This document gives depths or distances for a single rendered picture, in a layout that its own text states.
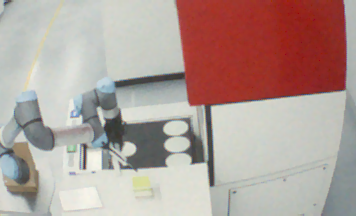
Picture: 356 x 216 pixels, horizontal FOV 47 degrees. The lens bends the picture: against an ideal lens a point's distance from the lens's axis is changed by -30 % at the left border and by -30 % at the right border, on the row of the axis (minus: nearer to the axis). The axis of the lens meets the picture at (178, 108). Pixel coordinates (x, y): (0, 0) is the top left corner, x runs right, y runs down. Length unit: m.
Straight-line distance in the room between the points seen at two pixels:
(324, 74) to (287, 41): 0.25
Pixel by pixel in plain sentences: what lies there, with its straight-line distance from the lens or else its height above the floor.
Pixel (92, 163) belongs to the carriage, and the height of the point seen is 0.88.
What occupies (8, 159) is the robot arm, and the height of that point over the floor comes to 1.11.
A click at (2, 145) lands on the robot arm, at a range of 2.12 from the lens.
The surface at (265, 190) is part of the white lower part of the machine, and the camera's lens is 2.30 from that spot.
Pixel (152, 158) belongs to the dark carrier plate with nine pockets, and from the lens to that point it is 2.26.
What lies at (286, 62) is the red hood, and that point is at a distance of 1.91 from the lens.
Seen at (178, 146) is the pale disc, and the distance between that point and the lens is 2.30.
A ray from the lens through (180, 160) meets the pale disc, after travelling 2.23.
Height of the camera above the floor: 2.36
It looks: 36 degrees down
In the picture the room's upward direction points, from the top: 7 degrees counter-clockwise
